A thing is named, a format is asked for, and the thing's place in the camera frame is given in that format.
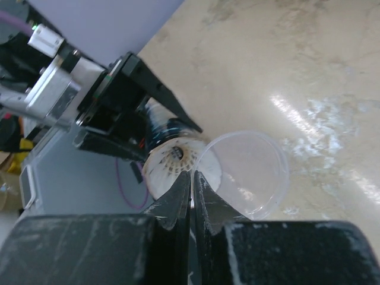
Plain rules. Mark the clear plastic tube lid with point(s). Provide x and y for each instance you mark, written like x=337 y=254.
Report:
x=247 y=169

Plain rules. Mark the black BOKA shuttlecock tube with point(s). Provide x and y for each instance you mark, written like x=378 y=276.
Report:
x=164 y=131

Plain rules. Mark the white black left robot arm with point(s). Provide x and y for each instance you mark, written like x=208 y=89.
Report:
x=21 y=64

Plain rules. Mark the white shuttlecock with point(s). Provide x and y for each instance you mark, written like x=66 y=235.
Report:
x=178 y=158

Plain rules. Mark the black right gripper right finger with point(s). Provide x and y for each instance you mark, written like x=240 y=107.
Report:
x=235 y=250

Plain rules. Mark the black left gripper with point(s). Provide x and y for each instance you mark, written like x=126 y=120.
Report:
x=108 y=114

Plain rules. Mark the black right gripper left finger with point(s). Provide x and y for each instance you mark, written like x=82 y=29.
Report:
x=146 y=248

